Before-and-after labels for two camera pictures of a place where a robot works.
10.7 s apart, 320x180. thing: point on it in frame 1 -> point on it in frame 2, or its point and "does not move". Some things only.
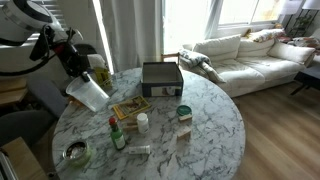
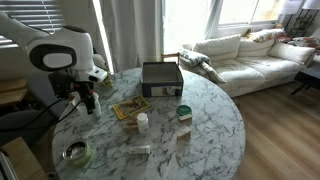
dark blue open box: x=161 y=79 does not move
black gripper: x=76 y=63 -> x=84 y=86
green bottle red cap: x=117 y=134 -> x=97 y=103
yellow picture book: x=132 y=106 does not move
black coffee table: x=306 y=80 does not move
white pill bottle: x=143 y=123 does not move
